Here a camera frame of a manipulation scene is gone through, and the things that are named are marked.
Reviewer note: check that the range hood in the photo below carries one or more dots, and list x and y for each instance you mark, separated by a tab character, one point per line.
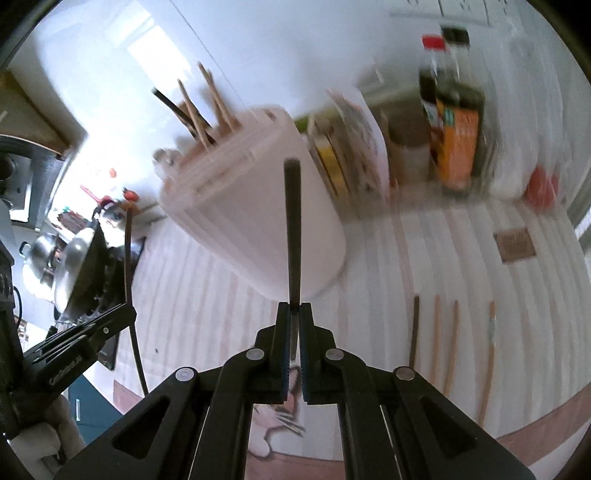
37	115

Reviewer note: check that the brown cylindrical cup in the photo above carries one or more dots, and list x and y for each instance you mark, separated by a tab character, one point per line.
408	147

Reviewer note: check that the wok with steel lid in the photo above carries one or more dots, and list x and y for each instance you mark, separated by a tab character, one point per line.
78	258

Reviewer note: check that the light chopstick with pale band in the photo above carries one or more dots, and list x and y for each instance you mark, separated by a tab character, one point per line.
491	355

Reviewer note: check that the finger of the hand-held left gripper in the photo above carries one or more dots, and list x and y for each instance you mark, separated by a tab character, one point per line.
97	321
83	346

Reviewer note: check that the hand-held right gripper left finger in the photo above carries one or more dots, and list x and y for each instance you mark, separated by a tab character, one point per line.
286	350

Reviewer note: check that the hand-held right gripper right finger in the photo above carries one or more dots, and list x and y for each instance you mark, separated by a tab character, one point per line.
307	355

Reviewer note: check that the pale pink utensil holder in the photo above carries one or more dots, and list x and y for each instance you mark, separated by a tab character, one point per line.
231	207

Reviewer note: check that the sliding glass door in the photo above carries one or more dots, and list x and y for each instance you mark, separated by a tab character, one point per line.
582	230

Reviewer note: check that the brown chopstick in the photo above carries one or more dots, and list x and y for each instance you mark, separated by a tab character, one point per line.
125	258

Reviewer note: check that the steel pot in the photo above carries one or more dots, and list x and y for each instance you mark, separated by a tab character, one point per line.
39	254

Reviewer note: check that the red item in bag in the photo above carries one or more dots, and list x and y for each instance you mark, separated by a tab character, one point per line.
542	187

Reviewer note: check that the colourful wall stickers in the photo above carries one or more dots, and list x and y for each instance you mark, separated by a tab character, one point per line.
111	196

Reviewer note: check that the clear plastic bag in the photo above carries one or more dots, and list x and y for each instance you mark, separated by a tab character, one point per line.
531	115

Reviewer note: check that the white pouch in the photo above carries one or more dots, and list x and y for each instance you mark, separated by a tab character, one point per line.
505	180

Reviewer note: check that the red cap sauce bottle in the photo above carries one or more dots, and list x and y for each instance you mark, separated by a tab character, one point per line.
433	44

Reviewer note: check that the black cap orange label bottle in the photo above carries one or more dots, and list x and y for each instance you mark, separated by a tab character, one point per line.
461	138

